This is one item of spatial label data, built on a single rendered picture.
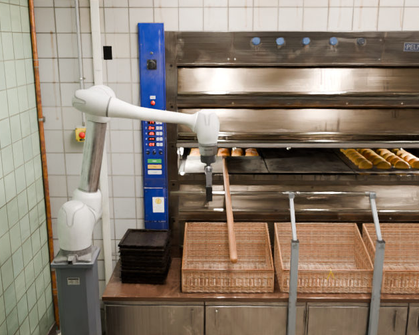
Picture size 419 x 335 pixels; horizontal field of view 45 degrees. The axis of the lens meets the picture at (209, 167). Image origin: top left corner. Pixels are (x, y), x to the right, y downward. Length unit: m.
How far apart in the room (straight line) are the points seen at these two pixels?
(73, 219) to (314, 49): 1.80
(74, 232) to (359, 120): 1.92
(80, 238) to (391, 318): 1.88
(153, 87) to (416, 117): 1.70
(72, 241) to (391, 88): 2.14
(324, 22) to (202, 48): 0.77
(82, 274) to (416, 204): 2.22
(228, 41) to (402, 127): 1.24
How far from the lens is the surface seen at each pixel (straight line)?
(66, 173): 3.51
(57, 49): 3.40
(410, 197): 3.65
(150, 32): 3.24
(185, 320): 3.16
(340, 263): 3.56
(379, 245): 3.02
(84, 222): 2.53
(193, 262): 3.47
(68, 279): 2.62
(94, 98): 2.41
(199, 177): 3.37
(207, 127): 2.35
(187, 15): 3.26
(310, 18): 3.30
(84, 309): 2.68
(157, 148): 3.31
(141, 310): 3.16
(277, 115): 3.32
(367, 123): 3.43
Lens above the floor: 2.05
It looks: 14 degrees down
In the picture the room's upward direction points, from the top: straight up
